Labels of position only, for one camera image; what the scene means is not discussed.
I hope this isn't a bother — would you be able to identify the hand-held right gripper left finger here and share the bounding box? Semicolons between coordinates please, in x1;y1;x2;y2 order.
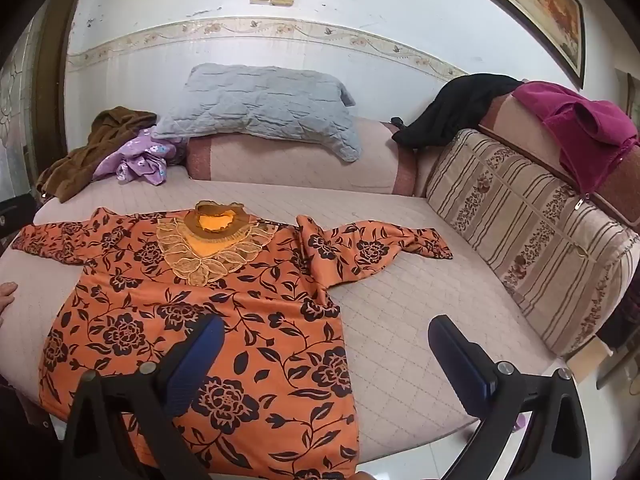
59;312;227;480

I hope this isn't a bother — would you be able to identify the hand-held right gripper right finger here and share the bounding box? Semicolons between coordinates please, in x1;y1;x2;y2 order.
427;314;593;480

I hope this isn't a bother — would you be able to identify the orange floral shirt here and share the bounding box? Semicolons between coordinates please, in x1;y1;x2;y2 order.
11;200;455;480

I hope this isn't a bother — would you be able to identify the pink quilted sofa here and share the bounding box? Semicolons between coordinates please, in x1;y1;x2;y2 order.
0;80;640;466

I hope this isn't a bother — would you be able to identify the striped floral sofa cushion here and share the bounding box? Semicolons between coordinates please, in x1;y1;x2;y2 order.
425;128;640;358

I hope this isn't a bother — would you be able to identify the purple floral garment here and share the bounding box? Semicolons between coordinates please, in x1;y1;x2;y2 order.
92;128;187;187

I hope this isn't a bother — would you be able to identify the brown fleece garment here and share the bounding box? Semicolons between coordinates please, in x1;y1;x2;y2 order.
37;106;158;204

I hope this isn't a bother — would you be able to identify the black garment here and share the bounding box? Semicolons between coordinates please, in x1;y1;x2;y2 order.
391;73;525;151

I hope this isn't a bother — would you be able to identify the magenta garment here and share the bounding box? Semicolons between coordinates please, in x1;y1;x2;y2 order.
512;81;640;196

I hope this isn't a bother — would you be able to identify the grey quilted pillow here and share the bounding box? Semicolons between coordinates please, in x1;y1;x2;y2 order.
151;63;363;162

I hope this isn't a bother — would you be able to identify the wooden door with glass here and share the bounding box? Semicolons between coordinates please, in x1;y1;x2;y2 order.
0;0;81;211

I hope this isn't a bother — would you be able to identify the large framed painting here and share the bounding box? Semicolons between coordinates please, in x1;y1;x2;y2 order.
435;0;587;91

